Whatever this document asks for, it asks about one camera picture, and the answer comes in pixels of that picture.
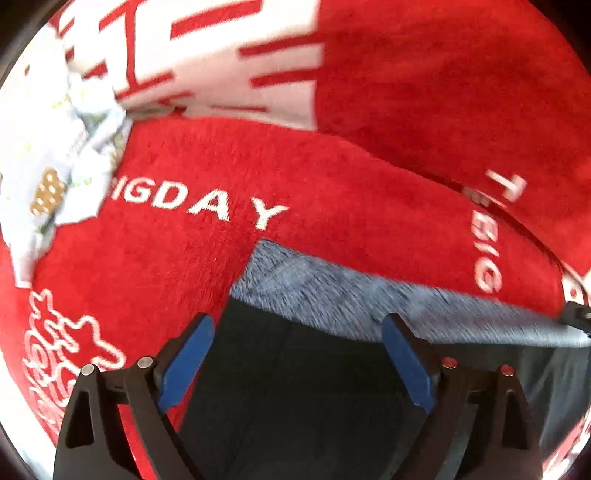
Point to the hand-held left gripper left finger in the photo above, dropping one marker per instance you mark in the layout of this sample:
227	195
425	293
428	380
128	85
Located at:
184	364

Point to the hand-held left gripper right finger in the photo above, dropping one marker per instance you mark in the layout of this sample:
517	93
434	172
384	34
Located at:
407	364

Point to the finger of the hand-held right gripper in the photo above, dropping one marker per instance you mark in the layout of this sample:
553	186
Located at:
577	316

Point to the black pants with blue waistband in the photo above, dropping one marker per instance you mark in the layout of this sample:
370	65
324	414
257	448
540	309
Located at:
300	369

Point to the light patterned cloth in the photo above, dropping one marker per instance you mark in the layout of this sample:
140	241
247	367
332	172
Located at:
37	138

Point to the red printed blanket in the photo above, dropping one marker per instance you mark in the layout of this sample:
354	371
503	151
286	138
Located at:
415	92

